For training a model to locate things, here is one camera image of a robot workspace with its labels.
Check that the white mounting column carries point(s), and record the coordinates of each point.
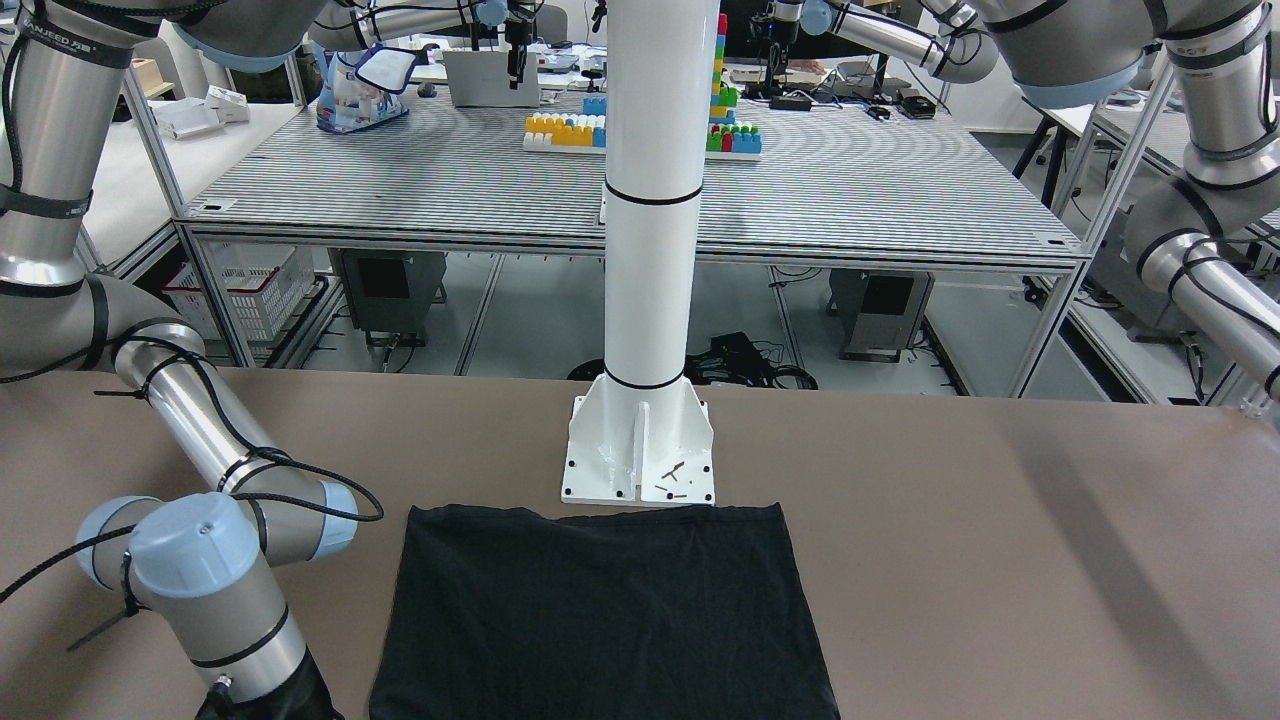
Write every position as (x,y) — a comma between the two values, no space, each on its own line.
(641,436)

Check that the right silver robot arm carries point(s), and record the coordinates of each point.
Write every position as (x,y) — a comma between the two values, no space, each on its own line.
(204,562)

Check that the blue white plastic bag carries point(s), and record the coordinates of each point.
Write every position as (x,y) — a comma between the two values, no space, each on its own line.
(363,89)

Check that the grey computer tower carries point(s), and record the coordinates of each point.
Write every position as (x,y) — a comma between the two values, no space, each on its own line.
(879,310)

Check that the white plastic basket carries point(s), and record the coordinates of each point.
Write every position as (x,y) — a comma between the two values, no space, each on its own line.
(264,284)

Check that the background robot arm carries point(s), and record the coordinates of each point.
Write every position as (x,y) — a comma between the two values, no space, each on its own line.
(961,53)

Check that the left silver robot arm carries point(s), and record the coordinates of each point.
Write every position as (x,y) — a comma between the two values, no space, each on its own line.
(1219,55)

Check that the colourful toy block set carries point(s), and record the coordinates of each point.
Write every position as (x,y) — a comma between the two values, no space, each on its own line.
(664,89)

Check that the black t-shirt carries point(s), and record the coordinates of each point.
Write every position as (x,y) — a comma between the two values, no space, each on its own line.
(692,613)

